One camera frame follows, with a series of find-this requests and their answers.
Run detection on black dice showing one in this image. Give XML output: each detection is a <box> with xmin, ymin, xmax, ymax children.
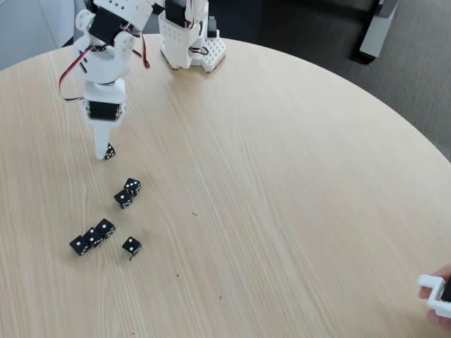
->
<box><xmin>94</xmin><ymin>218</ymin><xmax>116</xmax><ymax>239</ymax></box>
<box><xmin>68</xmin><ymin>235</ymin><xmax>92</xmax><ymax>257</ymax></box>

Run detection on white leader arm handle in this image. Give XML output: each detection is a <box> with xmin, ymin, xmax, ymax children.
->
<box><xmin>416</xmin><ymin>274</ymin><xmax>451</xmax><ymax>318</ymax></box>

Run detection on grey desk leg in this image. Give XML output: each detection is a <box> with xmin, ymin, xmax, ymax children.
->
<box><xmin>359</xmin><ymin>0</ymin><xmax>401</xmax><ymax>60</ymax></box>

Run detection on dark grey office chair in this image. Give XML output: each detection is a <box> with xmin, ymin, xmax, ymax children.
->
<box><xmin>133</xmin><ymin>12</ymin><xmax>161</xmax><ymax>36</ymax></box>

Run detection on red black servo cable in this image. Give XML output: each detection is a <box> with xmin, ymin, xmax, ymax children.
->
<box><xmin>58</xmin><ymin>44</ymin><xmax>106</xmax><ymax>103</ymax></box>
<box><xmin>130</xmin><ymin>32</ymin><xmax>152</xmax><ymax>70</ymax></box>

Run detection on black dice showing three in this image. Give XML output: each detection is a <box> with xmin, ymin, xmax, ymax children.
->
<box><xmin>123</xmin><ymin>177</ymin><xmax>142</xmax><ymax>197</ymax></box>

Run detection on person's hand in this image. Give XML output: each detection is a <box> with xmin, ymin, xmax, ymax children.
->
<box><xmin>419</xmin><ymin>263</ymin><xmax>451</xmax><ymax>330</ymax></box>

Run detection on white cabinet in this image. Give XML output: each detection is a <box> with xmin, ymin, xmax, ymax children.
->
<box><xmin>0</xmin><ymin>0</ymin><xmax>89</xmax><ymax>71</ymax></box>

